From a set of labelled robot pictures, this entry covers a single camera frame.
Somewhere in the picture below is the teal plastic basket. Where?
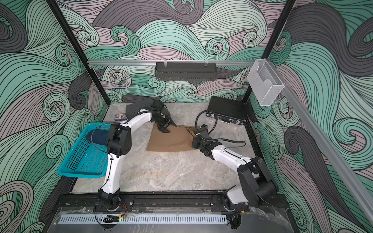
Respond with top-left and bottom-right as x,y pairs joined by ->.
57,123 -> 110,179

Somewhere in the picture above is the aluminium back rail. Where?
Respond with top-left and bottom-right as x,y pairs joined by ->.
87,59 -> 255,67

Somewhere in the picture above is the aluminium rail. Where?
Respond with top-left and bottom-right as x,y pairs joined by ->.
87,59 -> 255,67
266,59 -> 373,225

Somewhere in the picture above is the blue denim skirt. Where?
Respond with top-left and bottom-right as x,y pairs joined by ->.
85,129 -> 108,146

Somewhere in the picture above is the tan brown skirt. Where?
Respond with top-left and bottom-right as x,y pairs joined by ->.
146,124 -> 196,152

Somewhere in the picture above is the small playing card box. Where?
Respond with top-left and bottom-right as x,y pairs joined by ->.
114,114 -> 128,121

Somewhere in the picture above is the black corner post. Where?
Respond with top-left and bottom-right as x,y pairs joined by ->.
46,0 -> 111,107
242,1 -> 296,103

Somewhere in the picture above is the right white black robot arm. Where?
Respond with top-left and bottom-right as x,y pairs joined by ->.
192,110 -> 278,212

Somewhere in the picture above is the black hard case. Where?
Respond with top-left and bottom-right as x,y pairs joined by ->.
206,96 -> 246,125

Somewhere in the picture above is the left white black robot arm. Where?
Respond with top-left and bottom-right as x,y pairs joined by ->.
98,99 -> 176,211

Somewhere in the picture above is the black right corner post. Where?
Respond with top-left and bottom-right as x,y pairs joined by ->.
242,1 -> 296,103

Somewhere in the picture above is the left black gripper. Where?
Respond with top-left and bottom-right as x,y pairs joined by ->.
153,116 -> 178,134

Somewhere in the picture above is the black left corner post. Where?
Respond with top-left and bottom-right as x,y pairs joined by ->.
46,0 -> 111,107

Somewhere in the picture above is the clear plastic wall bin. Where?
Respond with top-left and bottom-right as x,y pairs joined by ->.
247,59 -> 285,106

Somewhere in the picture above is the white slotted cable duct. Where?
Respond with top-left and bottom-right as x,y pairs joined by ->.
57,214 -> 228,225

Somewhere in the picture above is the aluminium right rail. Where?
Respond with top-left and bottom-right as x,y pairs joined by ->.
266,59 -> 373,225

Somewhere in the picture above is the black perforated wall shelf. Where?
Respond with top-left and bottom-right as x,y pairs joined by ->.
154,63 -> 218,83

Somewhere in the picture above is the grey dotted skirt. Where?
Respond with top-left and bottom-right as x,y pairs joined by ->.
125,98 -> 159,119

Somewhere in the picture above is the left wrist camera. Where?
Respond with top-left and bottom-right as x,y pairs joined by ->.
152,100 -> 166,113

